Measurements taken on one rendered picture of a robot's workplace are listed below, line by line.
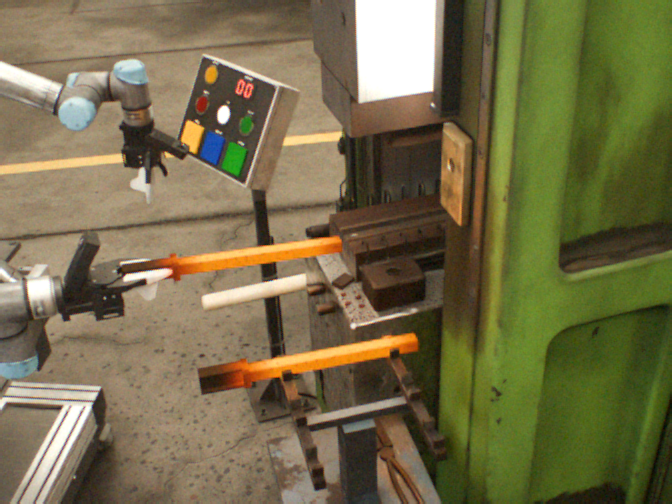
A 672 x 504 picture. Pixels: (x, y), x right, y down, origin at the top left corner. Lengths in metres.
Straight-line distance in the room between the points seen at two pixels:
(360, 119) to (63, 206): 2.78
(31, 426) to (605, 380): 1.70
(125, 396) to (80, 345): 0.37
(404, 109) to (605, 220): 0.45
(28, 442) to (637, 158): 1.90
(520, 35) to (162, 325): 2.30
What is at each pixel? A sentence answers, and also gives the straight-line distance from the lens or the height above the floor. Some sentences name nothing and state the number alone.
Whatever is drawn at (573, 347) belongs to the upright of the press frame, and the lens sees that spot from 1.74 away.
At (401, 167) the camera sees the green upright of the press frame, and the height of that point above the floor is 1.03.
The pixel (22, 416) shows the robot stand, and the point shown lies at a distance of 2.77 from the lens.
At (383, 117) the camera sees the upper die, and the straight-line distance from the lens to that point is 1.68.
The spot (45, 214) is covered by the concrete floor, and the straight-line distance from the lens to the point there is 4.23.
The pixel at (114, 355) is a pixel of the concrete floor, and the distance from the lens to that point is 3.22.
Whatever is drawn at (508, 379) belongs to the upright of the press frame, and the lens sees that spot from 1.62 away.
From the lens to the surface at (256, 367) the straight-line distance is 1.57.
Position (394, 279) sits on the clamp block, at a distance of 1.75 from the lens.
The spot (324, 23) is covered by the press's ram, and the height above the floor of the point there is 1.46.
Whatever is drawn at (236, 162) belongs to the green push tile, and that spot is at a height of 1.01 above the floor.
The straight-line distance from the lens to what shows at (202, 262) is 1.58.
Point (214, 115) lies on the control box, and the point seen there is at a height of 1.08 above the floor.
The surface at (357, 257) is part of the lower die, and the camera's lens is 1.82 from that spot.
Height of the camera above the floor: 2.00
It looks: 34 degrees down
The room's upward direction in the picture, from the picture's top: 3 degrees counter-clockwise
